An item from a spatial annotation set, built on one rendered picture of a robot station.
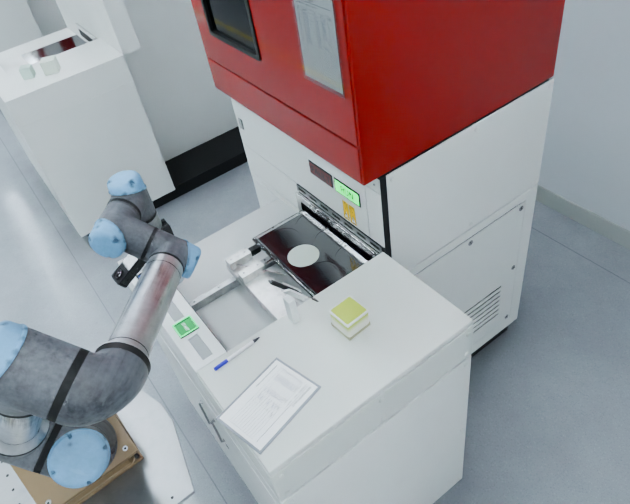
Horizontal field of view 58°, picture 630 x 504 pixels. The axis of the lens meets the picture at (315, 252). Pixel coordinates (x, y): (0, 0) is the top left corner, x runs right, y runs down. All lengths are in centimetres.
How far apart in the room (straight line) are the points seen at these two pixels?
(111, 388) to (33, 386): 11
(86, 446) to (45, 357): 43
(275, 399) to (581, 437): 142
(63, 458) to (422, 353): 82
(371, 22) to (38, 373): 93
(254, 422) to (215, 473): 111
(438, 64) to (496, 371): 148
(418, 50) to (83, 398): 103
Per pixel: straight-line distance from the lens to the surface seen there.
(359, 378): 140
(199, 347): 156
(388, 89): 141
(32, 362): 94
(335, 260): 175
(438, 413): 170
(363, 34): 131
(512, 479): 236
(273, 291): 173
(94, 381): 94
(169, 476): 155
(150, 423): 165
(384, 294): 155
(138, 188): 129
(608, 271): 306
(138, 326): 104
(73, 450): 133
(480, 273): 217
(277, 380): 142
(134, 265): 139
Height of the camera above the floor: 212
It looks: 43 degrees down
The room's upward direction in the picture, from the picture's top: 11 degrees counter-clockwise
